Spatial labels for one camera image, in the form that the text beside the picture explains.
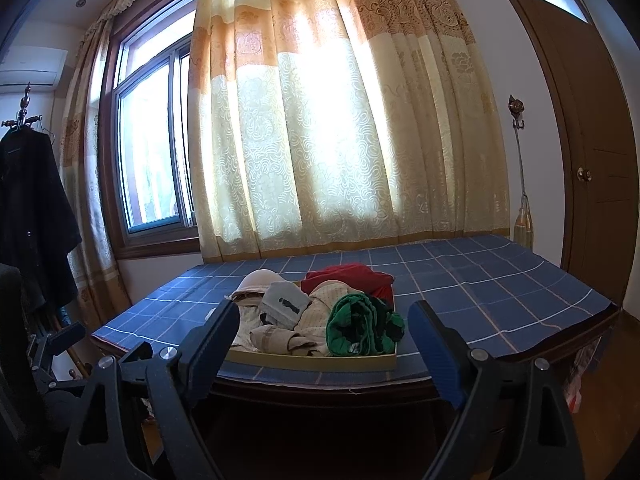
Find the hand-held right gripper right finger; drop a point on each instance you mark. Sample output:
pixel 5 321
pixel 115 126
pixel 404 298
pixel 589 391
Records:
pixel 435 355

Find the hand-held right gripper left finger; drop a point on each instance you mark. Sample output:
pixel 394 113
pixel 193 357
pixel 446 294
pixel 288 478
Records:
pixel 220 340

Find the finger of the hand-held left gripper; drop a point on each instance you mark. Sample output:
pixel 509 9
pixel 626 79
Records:
pixel 57 341
pixel 60 388

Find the beige ribbed sock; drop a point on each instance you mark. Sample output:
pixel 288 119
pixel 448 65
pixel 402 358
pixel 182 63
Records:
pixel 285 340

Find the grey underwear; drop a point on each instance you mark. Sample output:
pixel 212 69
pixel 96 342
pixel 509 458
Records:
pixel 285 302

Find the green underwear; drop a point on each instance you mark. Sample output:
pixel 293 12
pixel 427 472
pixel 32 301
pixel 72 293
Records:
pixel 360 325

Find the beige rimmed tray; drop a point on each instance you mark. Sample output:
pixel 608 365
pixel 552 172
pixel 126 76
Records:
pixel 310 362

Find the cream dotted underwear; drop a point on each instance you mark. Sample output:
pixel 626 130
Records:
pixel 317 315

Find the large red underwear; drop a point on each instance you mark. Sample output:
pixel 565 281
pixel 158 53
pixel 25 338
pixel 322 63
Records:
pixel 350 280

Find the blue checked tablecloth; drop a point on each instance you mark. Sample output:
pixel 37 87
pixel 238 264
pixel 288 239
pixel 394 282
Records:
pixel 475 290

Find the brown wooden desk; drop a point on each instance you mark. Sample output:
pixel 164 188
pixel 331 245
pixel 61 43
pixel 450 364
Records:
pixel 350 400

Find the dark hanging coat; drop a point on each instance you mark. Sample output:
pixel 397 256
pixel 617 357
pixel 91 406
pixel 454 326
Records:
pixel 35 210

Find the red and white bag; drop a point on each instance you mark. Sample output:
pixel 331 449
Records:
pixel 582 375

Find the narrow cream patterned curtain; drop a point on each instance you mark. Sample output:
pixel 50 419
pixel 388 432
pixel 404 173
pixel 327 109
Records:
pixel 85 185

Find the curtain tieback tassel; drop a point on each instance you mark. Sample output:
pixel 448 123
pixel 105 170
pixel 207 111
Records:
pixel 522 220

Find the brown framed window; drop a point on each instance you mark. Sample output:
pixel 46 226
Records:
pixel 150 160

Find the wooden coat rack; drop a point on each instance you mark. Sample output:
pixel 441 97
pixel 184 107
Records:
pixel 22 115

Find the brass door knob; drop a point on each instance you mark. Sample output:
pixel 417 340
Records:
pixel 583 174

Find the white air conditioner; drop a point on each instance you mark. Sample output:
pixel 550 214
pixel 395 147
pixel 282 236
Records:
pixel 30 67

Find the brown wooden door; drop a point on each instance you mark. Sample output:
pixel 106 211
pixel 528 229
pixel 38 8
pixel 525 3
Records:
pixel 590 110

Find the metal wall hook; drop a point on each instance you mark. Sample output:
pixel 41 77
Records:
pixel 516 107

